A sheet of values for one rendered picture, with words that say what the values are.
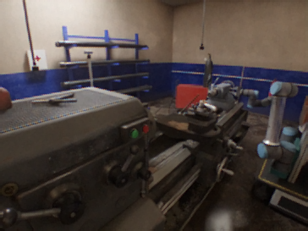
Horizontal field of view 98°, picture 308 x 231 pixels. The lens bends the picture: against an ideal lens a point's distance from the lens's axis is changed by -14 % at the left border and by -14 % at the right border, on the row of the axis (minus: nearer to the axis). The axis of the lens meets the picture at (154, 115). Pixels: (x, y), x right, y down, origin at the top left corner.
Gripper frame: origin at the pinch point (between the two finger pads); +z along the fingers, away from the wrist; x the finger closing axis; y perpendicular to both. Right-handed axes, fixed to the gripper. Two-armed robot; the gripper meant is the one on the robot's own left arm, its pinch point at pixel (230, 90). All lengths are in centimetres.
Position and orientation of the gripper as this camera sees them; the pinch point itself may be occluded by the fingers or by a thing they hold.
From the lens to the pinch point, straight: 222.8
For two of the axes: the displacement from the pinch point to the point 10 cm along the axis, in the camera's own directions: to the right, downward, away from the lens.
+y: -6.3, -0.6, -7.7
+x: -2.2, 9.7, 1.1
